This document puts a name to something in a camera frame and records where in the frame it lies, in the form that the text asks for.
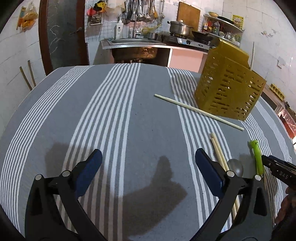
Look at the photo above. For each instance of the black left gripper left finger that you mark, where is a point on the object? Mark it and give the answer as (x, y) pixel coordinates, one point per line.
(43, 220)

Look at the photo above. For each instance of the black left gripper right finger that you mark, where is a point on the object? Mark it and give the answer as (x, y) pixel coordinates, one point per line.
(253, 220)

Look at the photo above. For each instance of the green frog handle utensil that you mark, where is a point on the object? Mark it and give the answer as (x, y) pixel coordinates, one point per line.
(254, 145)

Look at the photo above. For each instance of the wooden chopstick pair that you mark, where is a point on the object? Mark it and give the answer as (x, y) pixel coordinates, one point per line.
(224, 165)
(220, 161)

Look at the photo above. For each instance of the hanging kitchen utensils rack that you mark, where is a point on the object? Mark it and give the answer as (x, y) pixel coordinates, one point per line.
(142, 11)

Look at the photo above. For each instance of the person right hand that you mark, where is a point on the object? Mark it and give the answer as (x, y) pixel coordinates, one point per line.
(288, 201)

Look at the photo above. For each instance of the steel spoon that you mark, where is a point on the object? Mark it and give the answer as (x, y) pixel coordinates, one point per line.
(235, 166)

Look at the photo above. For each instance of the yellow egg tray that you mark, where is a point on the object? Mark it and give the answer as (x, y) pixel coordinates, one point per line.
(277, 92)

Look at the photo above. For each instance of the yellow perforated utensil basket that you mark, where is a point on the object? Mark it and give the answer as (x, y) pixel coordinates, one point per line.
(227, 86)

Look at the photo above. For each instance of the grey white striped tablecloth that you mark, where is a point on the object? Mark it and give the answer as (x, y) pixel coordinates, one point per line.
(148, 186)

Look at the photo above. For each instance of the wooden chopstick on cloth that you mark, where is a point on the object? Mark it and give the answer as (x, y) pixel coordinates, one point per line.
(199, 111)

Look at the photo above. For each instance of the black wok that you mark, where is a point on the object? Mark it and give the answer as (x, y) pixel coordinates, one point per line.
(201, 37)

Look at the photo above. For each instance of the steel sink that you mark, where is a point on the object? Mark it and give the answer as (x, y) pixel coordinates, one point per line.
(130, 43)

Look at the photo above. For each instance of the dark glass door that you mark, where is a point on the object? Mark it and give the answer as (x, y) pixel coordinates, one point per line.
(62, 34)

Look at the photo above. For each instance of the gas stove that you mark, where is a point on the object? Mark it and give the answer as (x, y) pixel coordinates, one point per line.
(185, 43)

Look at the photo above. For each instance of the steel cooking pot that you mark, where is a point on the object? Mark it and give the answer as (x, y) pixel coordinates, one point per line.
(179, 28)

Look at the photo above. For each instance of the wooden cutting board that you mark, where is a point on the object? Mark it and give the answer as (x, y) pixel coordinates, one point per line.
(189, 15)

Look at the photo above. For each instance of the white soap bottle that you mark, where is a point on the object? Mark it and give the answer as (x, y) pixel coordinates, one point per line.
(119, 27)

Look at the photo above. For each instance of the hanging plastic bags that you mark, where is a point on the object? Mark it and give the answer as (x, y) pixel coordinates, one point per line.
(27, 17)

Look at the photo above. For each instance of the corner wall shelf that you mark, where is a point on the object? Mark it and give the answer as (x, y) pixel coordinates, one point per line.
(222, 28)

